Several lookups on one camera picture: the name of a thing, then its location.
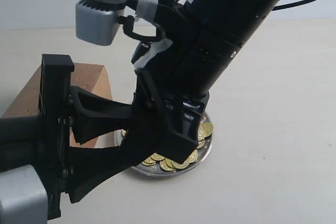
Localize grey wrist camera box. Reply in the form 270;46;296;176
75;0;138;46

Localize round silver metal plate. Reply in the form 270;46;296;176
131;113;213;177

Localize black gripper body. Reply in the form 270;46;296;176
118;0;210;166

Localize gold coin front of pile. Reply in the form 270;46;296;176
172;158;190;169

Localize gold coin right edge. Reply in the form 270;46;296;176
201;122;214;137

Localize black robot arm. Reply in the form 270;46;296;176
67;0;279;203

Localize brown cardboard slotted box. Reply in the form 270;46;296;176
1;63;114;148

